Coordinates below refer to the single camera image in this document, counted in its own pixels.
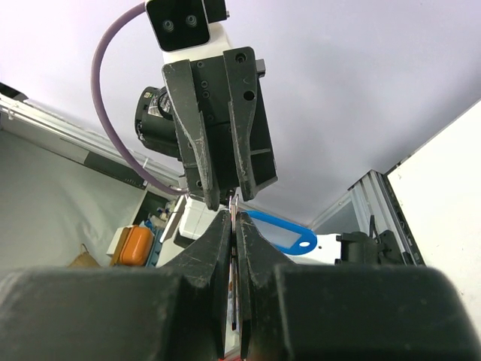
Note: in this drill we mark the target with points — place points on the orange plastic case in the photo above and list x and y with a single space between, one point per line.
137 246

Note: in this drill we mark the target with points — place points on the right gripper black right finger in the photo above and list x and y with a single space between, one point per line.
289 311

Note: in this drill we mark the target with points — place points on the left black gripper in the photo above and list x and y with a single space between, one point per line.
221 125

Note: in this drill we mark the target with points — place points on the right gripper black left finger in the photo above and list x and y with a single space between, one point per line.
174 312

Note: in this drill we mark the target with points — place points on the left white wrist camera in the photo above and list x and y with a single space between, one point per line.
189 29

